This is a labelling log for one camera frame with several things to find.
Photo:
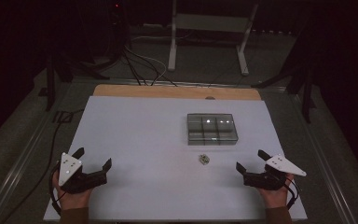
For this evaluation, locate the person's left hand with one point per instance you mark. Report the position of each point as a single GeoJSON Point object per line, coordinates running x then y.
{"type": "Point", "coordinates": [74, 200]}

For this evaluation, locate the white table mat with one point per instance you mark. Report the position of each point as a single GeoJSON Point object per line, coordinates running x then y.
{"type": "Point", "coordinates": [136, 140]}

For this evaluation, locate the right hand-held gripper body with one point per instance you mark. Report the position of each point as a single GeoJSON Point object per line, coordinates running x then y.
{"type": "Point", "coordinates": [264, 180]}

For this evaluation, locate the person's right hand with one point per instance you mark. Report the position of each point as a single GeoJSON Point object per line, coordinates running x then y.
{"type": "Point", "coordinates": [276, 197]}

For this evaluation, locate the black stand with red light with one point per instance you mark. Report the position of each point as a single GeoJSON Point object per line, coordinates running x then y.
{"type": "Point", "coordinates": [118, 18]}

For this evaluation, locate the clear plastic compartment box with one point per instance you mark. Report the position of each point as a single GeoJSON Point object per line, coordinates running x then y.
{"type": "Point", "coordinates": [213, 129]}

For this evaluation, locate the small metal part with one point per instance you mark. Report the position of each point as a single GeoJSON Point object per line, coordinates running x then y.
{"type": "Point", "coordinates": [204, 159]}

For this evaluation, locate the white metal stand frame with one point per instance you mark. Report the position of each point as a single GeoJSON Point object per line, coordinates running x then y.
{"type": "Point", "coordinates": [171, 46]}

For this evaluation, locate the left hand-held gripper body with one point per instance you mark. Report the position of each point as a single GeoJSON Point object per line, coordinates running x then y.
{"type": "Point", "coordinates": [70, 168]}

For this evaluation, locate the black floor stand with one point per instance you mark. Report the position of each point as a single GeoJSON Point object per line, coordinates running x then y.
{"type": "Point", "coordinates": [50, 87]}
{"type": "Point", "coordinates": [306, 93]}

